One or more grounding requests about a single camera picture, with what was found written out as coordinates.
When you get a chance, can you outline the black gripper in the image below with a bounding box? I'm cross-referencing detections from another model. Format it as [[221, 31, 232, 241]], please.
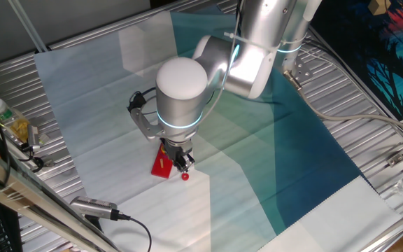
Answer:
[[162, 141, 196, 173]]

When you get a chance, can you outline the red Hanoi base board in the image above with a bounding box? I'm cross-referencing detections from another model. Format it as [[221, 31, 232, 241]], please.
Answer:
[[150, 143, 174, 179]]

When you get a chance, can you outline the wooden block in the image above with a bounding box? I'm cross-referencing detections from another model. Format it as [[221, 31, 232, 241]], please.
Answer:
[[368, 0, 392, 16]]

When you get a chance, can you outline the blue green white tablecloth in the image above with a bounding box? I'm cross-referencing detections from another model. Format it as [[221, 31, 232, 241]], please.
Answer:
[[33, 10, 403, 252]]

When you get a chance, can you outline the yellow oil bottle green label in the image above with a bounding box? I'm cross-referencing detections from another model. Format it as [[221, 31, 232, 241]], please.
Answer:
[[0, 97, 31, 144]]

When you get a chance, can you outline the colourful sunset poster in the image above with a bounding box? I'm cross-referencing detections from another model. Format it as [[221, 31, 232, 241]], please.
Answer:
[[308, 0, 403, 122]]

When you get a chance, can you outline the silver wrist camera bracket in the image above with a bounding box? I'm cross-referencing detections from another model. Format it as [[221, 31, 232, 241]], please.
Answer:
[[130, 108, 166, 141]]

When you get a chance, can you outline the black depth camera cable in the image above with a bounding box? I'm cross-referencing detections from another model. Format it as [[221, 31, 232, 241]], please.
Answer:
[[115, 209, 153, 252]]

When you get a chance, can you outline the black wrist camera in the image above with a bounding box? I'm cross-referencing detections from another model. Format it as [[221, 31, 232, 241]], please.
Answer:
[[127, 92, 147, 113]]

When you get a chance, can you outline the silver depth camera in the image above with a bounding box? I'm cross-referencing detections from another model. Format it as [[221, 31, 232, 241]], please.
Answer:
[[69, 195, 120, 222]]

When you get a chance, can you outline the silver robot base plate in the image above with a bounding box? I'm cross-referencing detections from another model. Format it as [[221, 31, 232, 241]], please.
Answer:
[[281, 54, 314, 87]]

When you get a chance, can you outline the small silver camera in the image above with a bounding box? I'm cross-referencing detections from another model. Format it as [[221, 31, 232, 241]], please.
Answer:
[[26, 124, 41, 152]]

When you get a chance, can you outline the aluminium frame beam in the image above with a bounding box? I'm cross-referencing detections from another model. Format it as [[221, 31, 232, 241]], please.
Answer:
[[0, 138, 122, 252]]

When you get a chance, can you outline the grey cable conduit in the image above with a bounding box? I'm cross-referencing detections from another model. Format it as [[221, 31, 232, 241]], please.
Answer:
[[283, 69, 403, 139]]

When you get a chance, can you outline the robot base cable bundle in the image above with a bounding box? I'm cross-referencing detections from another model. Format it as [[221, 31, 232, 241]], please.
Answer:
[[301, 26, 403, 144]]

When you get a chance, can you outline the aluminium frame post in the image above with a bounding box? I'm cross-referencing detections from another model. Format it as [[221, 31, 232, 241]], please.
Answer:
[[7, 0, 48, 53]]

